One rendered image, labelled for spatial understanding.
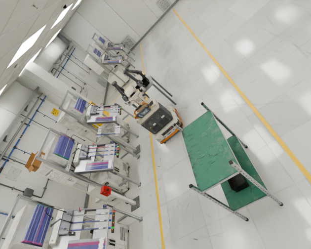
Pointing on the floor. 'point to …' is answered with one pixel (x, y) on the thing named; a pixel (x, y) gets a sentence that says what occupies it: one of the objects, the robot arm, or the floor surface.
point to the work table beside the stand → (157, 89)
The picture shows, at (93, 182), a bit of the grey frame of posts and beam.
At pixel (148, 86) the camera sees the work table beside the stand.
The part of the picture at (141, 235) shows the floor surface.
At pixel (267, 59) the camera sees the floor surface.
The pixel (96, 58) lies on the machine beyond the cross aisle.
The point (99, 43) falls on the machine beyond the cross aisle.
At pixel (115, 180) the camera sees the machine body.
